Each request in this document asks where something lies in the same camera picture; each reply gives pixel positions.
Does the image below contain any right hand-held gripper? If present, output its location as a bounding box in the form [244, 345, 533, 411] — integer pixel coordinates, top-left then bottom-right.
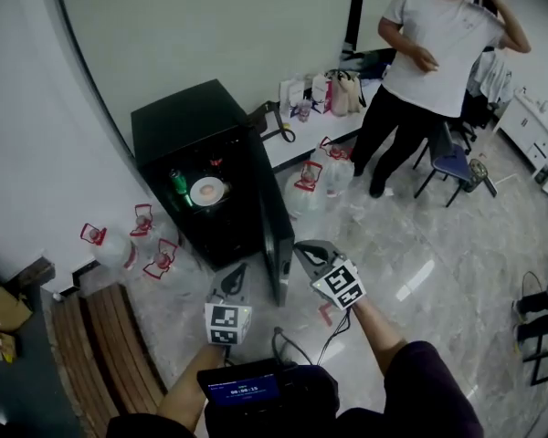
[293, 239, 368, 312]

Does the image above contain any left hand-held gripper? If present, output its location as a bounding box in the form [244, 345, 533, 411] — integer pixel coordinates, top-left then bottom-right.
[204, 262, 254, 348]

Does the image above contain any white plate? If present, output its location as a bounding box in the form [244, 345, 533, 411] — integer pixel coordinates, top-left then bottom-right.
[189, 176, 225, 207]

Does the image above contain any black mini fridge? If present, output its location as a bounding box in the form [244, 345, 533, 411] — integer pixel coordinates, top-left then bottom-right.
[130, 78, 296, 308]

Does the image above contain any person's left forearm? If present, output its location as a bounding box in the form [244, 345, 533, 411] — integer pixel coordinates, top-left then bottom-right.
[156, 343, 227, 433]

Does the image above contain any black shoulder bag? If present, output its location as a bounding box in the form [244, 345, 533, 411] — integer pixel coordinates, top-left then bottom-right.
[246, 99, 297, 144]

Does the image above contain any person's right forearm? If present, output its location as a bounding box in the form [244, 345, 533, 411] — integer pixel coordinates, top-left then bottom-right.
[350, 296, 410, 376]

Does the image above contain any black chest device with screen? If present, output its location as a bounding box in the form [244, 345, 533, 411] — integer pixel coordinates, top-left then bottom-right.
[196, 358, 341, 438]

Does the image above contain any person's dark purple top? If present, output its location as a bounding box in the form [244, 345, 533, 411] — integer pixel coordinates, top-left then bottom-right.
[104, 340, 485, 438]

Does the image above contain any green drink can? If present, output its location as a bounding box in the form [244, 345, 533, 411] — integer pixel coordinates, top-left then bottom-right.
[169, 168, 195, 208]

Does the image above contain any white long table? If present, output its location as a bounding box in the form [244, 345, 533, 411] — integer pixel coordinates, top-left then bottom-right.
[259, 78, 385, 172]

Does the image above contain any blue chair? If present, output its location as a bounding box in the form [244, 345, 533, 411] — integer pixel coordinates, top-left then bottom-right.
[412, 120, 475, 209]

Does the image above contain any small floor fan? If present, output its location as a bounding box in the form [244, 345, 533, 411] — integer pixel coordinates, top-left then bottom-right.
[463, 158, 499, 199]

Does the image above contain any beige tote bag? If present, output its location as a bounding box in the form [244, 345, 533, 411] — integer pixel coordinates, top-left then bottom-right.
[327, 69, 367, 118]

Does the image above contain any white and pink paper bag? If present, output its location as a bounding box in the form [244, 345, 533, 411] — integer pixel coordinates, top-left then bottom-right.
[310, 73, 333, 115]

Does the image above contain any black office chair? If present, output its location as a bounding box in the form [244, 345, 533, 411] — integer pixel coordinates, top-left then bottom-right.
[456, 47, 512, 155]

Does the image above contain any cardboard box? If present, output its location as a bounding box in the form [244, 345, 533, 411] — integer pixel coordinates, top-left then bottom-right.
[0, 269, 34, 334]

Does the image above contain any white cabinet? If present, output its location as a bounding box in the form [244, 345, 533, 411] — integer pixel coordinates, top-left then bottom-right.
[491, 86, 548, 222]

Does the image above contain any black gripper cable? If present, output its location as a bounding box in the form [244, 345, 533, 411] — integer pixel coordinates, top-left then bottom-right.
[316, 307, 353, 367]

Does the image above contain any clear water jug red handle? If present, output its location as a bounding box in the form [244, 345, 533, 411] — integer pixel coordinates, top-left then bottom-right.
[283, 160, 328, 218]
[128, 203, 165, 245]
[318, 136, 355, 198]
[79, 222, 139, 271]
[142, 238, 211, 297]

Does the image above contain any black metal frame stand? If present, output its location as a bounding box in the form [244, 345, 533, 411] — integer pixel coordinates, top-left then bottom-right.
[511, 267, 548, 387]

